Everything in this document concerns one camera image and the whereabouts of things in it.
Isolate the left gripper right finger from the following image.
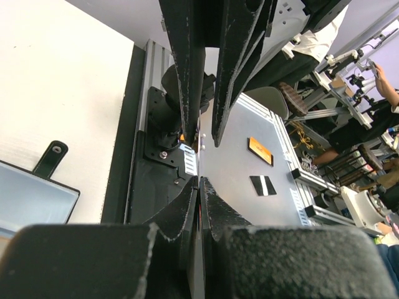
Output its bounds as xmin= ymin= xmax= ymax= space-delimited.
xmin=200 ymin=178 xmax=398 ymax=298

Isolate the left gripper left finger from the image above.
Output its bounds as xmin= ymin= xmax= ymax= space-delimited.
xmin=1 ymin=177 xmax=198 ymax=298

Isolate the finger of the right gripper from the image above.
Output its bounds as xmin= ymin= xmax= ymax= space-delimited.
xmin=159 ymin=0 xmax=206 ymax=145
xmin=211 ymin=1 xmax=274 ymax=147

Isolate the black card holder wallet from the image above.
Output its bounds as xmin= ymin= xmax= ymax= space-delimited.
xmin=1 ymin=140 xmax=80 ymax=239

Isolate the black white card on table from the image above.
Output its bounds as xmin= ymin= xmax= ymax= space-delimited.
xmin=249 ymin=175 xmax=277 ymax=196

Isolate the orange card on metal table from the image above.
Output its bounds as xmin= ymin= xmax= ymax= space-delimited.
xmin=248 ymin=136 xmax=274 ymax=167

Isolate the person in background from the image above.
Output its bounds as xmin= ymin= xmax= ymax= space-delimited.
xmin=311 ymin=60 xmax=399 ymax=166

